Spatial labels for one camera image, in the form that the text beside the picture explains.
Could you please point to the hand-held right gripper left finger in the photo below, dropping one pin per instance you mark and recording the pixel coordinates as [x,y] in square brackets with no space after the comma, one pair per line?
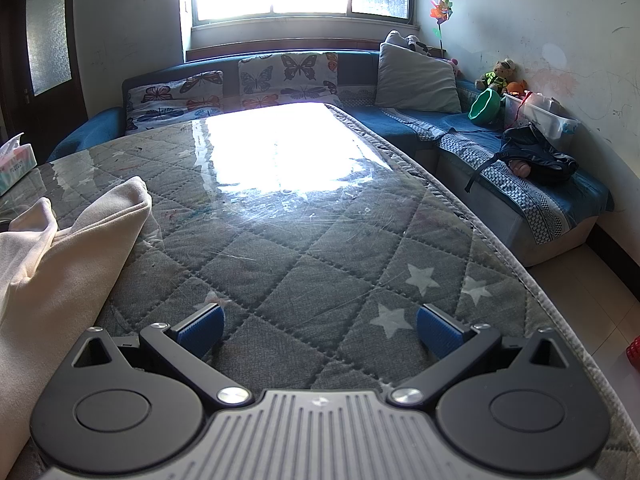
[202,331]

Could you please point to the tissue box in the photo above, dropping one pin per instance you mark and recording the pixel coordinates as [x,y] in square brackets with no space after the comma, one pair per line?
[15,162]

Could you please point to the colourful pinwheel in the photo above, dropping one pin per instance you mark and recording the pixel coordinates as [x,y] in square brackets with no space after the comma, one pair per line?
[441,12]

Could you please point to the pink plush toy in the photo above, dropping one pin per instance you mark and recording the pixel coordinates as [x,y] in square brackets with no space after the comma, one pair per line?
[454,66]

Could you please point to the butterfly print pillow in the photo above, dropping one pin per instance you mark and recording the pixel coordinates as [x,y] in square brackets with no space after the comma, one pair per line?
[287,77]
[175,102]

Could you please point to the blue sofa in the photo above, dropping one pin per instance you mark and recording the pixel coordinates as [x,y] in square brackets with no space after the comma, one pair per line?
[357,75]

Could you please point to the green plastic bowl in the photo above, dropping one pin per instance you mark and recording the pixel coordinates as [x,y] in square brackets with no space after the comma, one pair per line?
[484,107]

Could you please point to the red plastic item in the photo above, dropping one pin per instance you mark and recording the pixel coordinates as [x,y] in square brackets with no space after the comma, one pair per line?
[634,355]

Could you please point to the dark wooden door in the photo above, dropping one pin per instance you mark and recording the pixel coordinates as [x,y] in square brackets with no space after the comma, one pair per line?
[47,35]

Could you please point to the black bag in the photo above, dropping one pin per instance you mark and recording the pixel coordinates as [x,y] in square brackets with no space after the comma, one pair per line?
[542,160]

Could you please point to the grey pillow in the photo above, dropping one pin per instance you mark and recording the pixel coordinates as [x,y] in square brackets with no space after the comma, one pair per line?
[417,80]

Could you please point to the black and white plush toy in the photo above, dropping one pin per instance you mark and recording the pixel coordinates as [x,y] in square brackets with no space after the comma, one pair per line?
[419,45]

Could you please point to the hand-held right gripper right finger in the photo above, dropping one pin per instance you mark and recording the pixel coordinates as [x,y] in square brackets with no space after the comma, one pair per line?
[439,332]

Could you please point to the teddy bear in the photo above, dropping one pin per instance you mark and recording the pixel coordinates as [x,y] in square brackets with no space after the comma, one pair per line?
[497,77]

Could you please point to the white plastic storage bin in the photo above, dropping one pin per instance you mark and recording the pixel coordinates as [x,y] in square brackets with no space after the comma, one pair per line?
[547,117]

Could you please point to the orange toy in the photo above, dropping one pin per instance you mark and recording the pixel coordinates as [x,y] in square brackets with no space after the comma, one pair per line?
[517,89]

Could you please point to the blue patterned sofa cover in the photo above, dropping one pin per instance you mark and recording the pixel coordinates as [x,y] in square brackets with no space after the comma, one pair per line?
[500,160]

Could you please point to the cream knit garment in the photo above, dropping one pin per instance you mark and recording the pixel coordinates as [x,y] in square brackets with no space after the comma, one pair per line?
[55,280]

